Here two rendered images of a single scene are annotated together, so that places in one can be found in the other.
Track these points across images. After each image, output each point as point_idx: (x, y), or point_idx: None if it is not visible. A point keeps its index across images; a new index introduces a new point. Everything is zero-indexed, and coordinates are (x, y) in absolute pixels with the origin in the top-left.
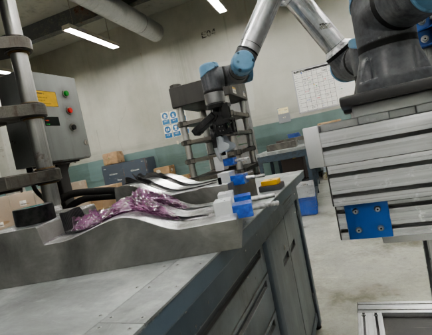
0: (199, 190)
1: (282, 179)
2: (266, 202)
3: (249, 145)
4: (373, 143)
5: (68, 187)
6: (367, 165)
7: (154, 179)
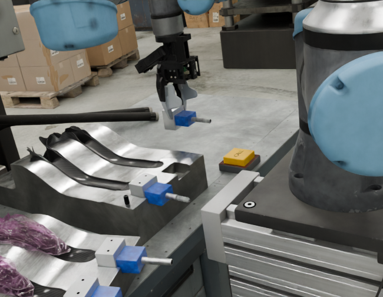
0: (101, 203)
1: (277, 129)
2: (201, 217)
3: None
4: (287, 263)
5: None
6: (277, 285)
7: (69, 146)
